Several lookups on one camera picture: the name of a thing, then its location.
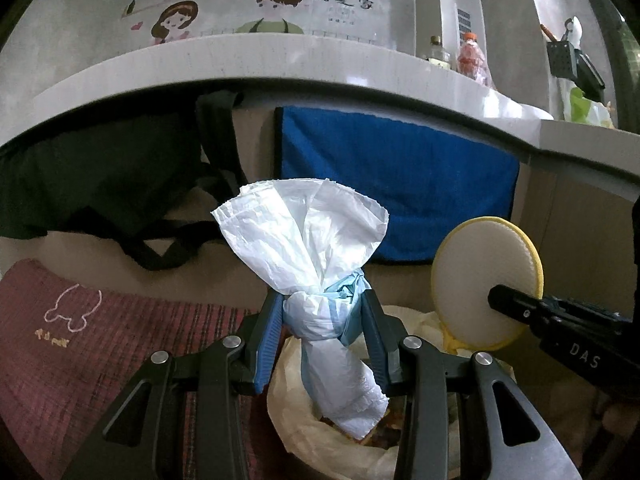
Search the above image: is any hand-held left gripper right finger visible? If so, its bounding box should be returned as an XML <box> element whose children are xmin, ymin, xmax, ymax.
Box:
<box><xmin>360</xmin><ymin>287</ymin><xmax>583</xmax><ymax>480</ymax></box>

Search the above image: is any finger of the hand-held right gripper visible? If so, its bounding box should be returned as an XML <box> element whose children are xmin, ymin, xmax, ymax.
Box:
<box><xmin>487</xmin><ymin>284</ymin><xmax>561</xmax><ymax>333</ymax></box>
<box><xmin>542</xmin><ymin>296</ymin><xmax>633</xmax><ymax>318</ymax></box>

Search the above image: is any plastic bottle with orange cap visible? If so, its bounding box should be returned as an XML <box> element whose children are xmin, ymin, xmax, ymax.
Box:
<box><xmin>456</xmin><ymin>32</ymin><xmax>496</xmax><ymax>91</ymax></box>

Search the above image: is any cartoon couple wall sticker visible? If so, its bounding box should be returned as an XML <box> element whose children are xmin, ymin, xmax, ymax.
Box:
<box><xmin>120</xmin><ymin>0</ymin><xmax>391</xmax><ymax>46</ymax></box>

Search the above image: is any white plastic bag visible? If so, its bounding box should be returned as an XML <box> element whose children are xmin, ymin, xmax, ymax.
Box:
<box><xmin>211</xmin><ymin>177</ymin><xmax>391</xmax><ymax>438</ymax></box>

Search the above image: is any black knife rack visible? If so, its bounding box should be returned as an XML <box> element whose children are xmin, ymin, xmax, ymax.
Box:
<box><xmin>539</xmin><ymin>17</ymin><xmax>606</xmax><ymax>101</ymax></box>

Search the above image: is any yellow rimmed round plate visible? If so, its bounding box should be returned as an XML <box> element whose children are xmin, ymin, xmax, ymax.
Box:
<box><xmin>431</xmin><ymin>217</ymin><xmax>545</xmax><ymax>353</ymax></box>

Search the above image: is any waste bin with yellowish liner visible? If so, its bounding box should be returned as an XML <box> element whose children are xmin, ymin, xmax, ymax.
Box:
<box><xmin>266</xmin><ymin>305</ymin><xmax>506</xmax><ymax>480</ymax></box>

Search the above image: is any white water heater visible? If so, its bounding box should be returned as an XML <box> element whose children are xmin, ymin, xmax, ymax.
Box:
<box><xmin>414</xmin><ymin>0</ymin><xmax>483</xmax><ymax>68</ymax></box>

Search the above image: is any grey stone counter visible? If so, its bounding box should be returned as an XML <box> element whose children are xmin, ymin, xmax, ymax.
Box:
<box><xmin>0</xmin><ymin>32</ymin><xmax>640</xmax><ymax>181</ymax></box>

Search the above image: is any red striped table cloth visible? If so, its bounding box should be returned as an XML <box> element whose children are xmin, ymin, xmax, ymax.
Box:
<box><xmin>0</xmin><ymin>259</ymin><xmax>281</xmax><ymax>480</ymax></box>

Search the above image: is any black fabric bag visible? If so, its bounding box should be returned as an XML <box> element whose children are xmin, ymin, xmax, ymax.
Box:
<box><xmin>0</xmin><ymin>91</ymin><xmax>251</xmax><ymax>272</ymax></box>

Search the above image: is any blue towel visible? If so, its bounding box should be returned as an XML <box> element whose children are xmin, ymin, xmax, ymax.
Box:
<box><xmin>274</xmin><ymin>105</ymin><xmax>521</xmax><ymax>265</ymax></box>

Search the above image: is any green plastic bag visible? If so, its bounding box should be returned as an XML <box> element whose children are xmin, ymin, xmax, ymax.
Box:
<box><xmin>562</xmin><ymin>85</ymin><xmax>613</xmax><ymax>123</ymax></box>

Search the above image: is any white bowl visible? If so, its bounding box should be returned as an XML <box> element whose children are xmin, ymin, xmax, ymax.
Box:
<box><xmin>495</xmin><ymin>100</ymin><xmax>556</xmax><ymax>121</ymax></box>

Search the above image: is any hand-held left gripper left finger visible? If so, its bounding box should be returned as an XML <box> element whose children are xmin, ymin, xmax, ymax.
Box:
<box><xmin>60</xmin><ymin>290</ymin><xmax>286</xmax><ymax>480</ymax></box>

